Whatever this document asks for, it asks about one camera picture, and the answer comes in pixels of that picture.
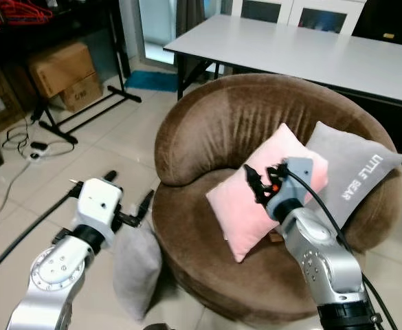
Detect grey pillow with white lettering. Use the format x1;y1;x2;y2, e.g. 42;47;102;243
302;121;402;229

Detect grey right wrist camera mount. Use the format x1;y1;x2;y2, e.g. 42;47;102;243
265;157;316;222

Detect small printed cardboard box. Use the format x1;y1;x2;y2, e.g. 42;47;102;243
61;72;104;113

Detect pink square pillow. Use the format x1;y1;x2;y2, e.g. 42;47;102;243
206;123;329;263

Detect black metal rack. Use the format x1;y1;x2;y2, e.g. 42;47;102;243
0;0;144;145

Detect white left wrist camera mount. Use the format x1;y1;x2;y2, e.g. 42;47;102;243
72;177;124;239

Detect dark grey curtain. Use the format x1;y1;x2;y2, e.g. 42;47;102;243
176;0;216;39

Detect white power strip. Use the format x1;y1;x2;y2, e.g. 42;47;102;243
27;141;49;161

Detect red wire clothes hangers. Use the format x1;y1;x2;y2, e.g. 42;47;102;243
0;0;54;25

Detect blue floor mat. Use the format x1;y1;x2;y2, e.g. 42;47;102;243
123;70;181;94

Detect large plain cardboard box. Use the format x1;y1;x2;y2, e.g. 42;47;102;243
28;41;98;98

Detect white long table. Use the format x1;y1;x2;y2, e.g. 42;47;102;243
164;14;402;114

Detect white glass-door cabinet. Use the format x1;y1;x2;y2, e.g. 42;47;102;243
230;0;367;36

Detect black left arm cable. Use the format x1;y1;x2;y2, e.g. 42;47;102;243
0;180;85;287

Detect brown round velvet sofa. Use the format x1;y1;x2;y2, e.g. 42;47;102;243
151;73;402;325

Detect plain grey pillow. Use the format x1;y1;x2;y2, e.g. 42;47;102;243
112;221;164;322

